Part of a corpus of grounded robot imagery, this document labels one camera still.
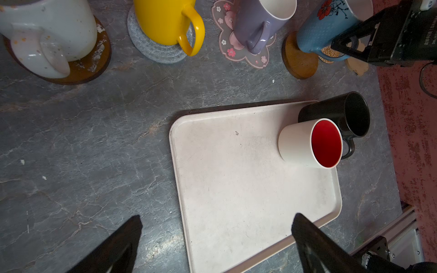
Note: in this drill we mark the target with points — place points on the red inside white mug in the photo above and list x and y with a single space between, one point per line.
315 144

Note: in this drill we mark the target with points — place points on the black mug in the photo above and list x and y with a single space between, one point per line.
350 112

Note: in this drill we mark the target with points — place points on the dark brown glossy coaster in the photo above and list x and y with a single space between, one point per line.
91 66

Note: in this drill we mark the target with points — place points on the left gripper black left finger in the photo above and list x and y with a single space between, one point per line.
117 254

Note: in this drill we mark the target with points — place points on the brown wooden flower coaster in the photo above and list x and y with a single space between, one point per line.
357 66

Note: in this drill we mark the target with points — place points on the beige rectangular tray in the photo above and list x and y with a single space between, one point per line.
237 196

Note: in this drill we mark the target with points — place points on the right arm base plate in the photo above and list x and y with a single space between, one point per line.
374 257

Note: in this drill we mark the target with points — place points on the yellow mug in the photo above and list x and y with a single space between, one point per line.
171 23

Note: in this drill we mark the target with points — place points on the lavender handle mug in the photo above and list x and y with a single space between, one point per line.
258 20

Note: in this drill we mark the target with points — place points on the grey woven round coaster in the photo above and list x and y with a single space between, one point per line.
154 51

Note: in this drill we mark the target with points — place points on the brown cork round coaster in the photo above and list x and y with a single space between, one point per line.
301 65

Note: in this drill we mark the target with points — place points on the light blue mug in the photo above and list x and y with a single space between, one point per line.
328 20

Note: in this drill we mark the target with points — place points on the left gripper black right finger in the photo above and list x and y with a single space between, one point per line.
317 252

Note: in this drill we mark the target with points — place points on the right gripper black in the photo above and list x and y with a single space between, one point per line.
401 34

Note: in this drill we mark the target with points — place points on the white speckled mug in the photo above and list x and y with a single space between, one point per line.
46 35

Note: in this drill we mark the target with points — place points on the pink flower coaster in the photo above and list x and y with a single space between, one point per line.
223 13

